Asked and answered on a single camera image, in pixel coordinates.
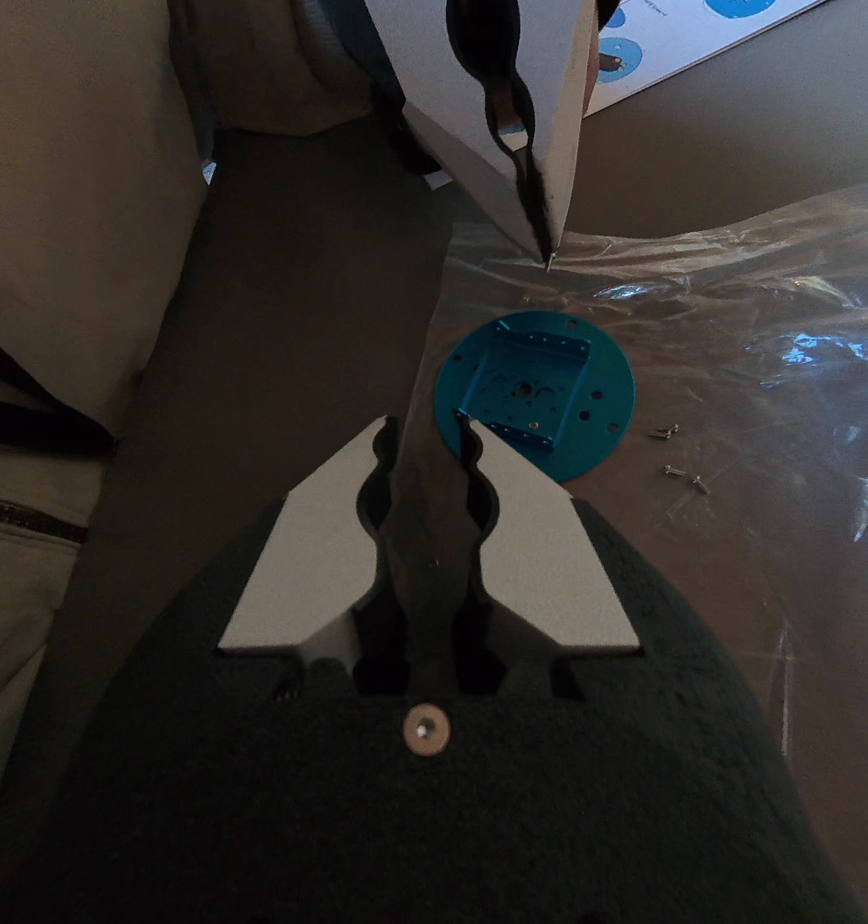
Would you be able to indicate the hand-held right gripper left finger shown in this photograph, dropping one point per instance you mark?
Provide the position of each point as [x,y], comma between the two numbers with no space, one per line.
[304,570]

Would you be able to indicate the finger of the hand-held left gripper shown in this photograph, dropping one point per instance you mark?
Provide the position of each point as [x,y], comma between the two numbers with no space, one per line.
[441,94]
[560,86]

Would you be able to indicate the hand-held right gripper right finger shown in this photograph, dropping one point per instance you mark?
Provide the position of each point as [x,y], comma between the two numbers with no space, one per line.
[549,570]

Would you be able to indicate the small screws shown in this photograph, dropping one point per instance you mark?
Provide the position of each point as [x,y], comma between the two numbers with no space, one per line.
[668,432]

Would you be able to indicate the grey desk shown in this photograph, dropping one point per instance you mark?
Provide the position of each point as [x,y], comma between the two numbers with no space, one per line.
[296,289]

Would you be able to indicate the white instruction booklet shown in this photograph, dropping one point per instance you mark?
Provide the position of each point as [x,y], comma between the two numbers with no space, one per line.
[694,43]

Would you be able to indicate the clear plastic bag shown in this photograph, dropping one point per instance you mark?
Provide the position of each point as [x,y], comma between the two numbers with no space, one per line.
[766,361]

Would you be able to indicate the person's beige jacket torso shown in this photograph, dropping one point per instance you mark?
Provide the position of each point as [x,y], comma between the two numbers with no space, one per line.
[58,216]

